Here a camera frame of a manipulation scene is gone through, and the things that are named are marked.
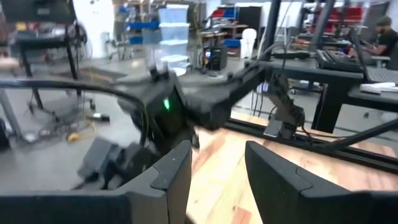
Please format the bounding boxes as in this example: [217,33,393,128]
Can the white plastic chair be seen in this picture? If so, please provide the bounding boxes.
[239,27,258,60]

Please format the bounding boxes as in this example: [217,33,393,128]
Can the red storage bins shelf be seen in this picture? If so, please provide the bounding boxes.
[326,6,364,24]

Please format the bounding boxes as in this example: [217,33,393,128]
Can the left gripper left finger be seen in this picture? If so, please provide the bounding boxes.
[0,139,193,224]

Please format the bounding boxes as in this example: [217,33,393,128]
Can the white paper stack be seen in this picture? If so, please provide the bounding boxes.
[359,82,398,95]

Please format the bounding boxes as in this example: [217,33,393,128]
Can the yellow cable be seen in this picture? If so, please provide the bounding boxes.
[65,123,98,143]

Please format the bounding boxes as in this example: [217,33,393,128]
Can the black equipment rack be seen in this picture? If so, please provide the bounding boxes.
[0,0,94,122]

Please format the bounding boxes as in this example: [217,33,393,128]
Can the stack of clear bins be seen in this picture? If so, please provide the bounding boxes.
[157,4,191,76]

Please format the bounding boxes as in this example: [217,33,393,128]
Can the person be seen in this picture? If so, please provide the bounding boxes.
[348,15,398,58]

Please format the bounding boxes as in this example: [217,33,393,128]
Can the black computer blue lights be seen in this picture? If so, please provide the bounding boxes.
[202,43,228,72]

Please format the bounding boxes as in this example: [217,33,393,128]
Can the blue storage bins shelf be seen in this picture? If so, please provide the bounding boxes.
[119,4,161,46]

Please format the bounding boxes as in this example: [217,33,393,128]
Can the black cable tangle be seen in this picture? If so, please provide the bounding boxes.
[21,93,97,144]

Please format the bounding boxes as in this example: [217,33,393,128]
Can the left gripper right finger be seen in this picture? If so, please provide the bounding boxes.
[244,140,398,224]

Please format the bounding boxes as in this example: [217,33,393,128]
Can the black keyboard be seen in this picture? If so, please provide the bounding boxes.
[315,49,365,73]

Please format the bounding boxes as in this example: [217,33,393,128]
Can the black plug block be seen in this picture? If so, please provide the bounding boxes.
[88,112,111,123]

